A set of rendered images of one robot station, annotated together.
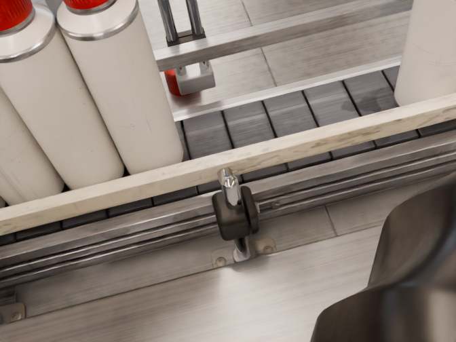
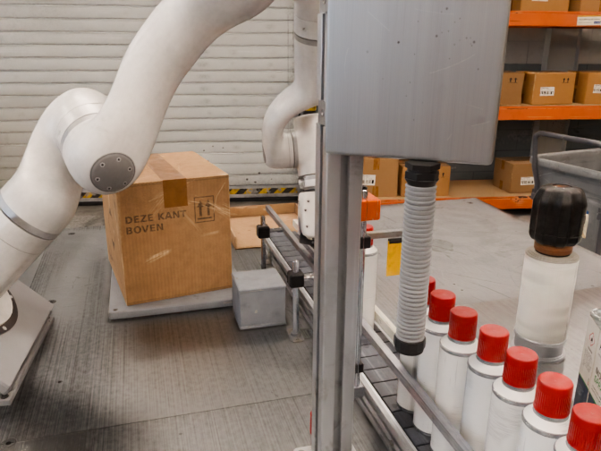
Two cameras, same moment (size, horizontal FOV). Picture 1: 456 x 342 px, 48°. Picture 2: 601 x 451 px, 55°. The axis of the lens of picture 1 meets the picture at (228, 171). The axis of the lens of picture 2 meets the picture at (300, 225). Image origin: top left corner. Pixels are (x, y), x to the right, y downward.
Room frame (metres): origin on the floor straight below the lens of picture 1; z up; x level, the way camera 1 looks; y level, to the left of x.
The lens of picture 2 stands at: (0.60, 0.74, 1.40)
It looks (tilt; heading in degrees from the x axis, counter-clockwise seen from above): 18 degrees down; 258
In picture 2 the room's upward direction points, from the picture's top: straight up
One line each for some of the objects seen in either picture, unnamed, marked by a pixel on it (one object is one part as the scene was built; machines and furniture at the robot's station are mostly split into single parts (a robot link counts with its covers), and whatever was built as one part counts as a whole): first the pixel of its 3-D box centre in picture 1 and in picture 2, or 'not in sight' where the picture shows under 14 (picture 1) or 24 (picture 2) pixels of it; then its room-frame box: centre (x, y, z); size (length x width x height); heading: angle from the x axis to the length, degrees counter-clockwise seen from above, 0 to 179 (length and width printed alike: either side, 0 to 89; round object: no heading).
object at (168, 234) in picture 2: not in sight; (163, 220); (0.65, -0.60, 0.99); 0.30 x 0.24 x 0.27; 103
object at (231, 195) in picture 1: (239, 222); not in sight; (0.20, 0.00, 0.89); 0.03 x 0.03 x 0.12; 4
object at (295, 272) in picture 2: not in sight; (306, 296); (0.37, -0.27, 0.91); 0.07 x 0.03 x 0.16; 4
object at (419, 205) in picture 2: not in sight; (415, 260); (0.37, 0.22, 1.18); 0.04 x 0.04 x 0.21
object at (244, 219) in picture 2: not in sight; (267, 224); (0.34, -0.94, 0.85); 0.30 x 0.26 x 0.04; 94
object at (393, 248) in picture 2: not in sight; (396, 256); (0.30, 0.00, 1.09); 0.03 x 0.01 x 0.06; 4
